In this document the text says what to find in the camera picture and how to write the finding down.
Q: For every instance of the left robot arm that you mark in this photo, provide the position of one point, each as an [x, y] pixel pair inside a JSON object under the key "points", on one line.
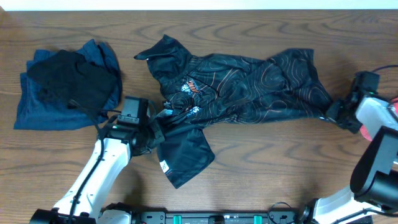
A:
{"points": [[118, 142]]}

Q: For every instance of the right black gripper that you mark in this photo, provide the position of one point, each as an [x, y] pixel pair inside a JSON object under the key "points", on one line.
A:
{"points": [[333, 114]]}

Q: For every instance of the folded navy blue garment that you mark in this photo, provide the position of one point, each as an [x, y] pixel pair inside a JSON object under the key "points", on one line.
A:
{"points": [[40, 110]]}

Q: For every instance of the black orange patterned jersey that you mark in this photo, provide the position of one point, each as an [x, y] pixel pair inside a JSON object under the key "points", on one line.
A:
{"points": [[218, 88]]}

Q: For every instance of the folded black garment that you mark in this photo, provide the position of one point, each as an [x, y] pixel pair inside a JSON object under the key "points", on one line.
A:
{"points": [[73, 80]]}

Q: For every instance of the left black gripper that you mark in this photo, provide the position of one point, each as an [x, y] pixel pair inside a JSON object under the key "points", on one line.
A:
{"points": [[160, 136]]}

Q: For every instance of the red t-shirt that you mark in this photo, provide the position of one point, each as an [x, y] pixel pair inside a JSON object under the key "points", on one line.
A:
{"points": [[367, 132]]}

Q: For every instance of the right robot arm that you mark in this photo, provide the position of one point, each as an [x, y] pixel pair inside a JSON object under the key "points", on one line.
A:
{"points": [[373, 185]]}

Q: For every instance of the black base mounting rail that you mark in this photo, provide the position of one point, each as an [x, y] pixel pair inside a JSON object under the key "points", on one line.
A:
{"points": [[217, 217]]}

